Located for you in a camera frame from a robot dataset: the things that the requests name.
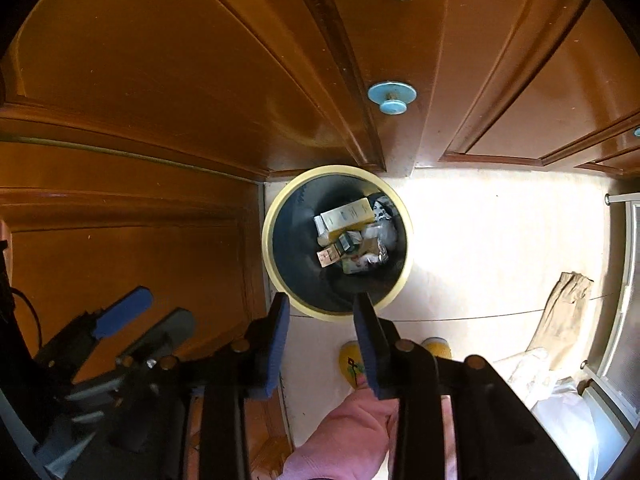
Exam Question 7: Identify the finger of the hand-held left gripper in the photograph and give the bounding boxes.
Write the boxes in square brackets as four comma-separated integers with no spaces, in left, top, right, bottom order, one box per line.
[32,286,153,391]
[67,307,196,421]

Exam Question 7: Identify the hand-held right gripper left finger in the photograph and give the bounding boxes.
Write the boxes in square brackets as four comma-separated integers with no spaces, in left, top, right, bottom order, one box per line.
[95,292,292,480]

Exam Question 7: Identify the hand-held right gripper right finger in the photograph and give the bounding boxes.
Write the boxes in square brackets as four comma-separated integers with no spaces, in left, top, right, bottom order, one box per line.
[354,293,581,480]

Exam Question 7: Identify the black yellow-rimmed trash bin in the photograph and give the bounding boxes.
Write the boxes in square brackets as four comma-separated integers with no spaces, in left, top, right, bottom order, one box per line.
[261,164,415,319]

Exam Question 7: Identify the yellow slipper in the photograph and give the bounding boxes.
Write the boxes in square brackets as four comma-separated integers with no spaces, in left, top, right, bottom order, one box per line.
[339,341,368,387]
[422,337,452,361]

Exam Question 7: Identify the plain wooden corner cabinet door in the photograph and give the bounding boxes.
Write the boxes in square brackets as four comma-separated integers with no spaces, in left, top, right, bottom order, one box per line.
[0,137,296,480]

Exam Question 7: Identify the pile of small packaging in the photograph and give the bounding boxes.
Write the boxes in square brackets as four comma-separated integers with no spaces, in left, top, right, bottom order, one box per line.
[314,195,401,276]

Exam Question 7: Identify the person's pink pants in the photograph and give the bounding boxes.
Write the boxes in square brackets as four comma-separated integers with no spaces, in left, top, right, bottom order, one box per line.
[282,382,456,480]

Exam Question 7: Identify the cream carton box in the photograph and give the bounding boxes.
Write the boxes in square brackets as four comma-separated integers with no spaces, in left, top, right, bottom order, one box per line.
[320,199,375,235]

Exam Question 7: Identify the cream crumpled bag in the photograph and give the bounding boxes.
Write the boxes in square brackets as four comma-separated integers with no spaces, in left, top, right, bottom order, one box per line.
[492,347,557,411]

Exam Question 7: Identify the brown paper bag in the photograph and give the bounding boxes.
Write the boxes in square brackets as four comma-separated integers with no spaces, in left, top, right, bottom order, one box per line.
[530,271,594,361]

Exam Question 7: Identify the white plastic bag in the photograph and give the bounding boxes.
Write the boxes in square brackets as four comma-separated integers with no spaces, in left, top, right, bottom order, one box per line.
[530,375,603,480]

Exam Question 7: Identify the metal framed glass door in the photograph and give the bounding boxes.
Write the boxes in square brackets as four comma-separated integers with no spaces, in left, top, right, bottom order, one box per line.
[580,190,640,443]

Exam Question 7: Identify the wooden cabinet door single knob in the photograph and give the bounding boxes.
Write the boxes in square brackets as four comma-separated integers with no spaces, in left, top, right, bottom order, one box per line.
[0,0,451,183]

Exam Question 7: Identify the wooden cabinet door two knobs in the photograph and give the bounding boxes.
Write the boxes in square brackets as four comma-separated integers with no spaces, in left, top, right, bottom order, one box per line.
[575,125,640,177]

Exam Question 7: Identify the wide wooden cabinet door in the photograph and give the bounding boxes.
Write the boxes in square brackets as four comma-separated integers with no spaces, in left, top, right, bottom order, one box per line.
[415,0,640,176]

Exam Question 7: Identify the black cable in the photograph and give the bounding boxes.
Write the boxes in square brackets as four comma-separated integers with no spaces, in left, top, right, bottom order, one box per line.
[9,287,45,347]

